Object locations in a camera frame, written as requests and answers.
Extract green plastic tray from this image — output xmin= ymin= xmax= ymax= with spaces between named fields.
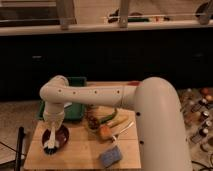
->
xmin=37 ymin=77 xmax=87 ymax=122

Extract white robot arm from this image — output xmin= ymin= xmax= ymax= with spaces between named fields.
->
xmin=40 ymin=76 xmax=192 ymax=171

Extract orange carrot toy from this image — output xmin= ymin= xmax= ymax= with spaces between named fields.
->
xmin=99 ymin=125 xmax=112 ymax=140

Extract green pepper toy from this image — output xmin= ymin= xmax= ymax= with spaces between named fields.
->
xmin=99 ymin=108 xmax=118 ymax=124

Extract small brown cup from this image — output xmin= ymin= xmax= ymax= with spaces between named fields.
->
xmin=87 ymin=116 xmax=100 ymax=130

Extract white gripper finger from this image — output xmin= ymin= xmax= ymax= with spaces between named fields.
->
xmin=48 ymin=129 xmax=55 ymax=149

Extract black pole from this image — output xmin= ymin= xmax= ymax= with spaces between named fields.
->
xmin=14 ymin=127 xmax=25 ymax=171

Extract blue sponge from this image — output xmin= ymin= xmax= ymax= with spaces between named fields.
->
xmin=99 ymin=146 xmax=123 ymax=168

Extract dark purple bowl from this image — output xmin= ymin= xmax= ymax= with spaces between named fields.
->
xmin=42 ymin=125 xmax=69 ymax=155

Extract wooden railing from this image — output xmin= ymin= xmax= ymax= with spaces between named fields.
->
xmin=0 ymin=0 xmax=213 ymax=36

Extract yellow corn toy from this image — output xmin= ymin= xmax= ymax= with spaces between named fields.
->
xmin=106 ymin=116 xmax=128 ymax=128

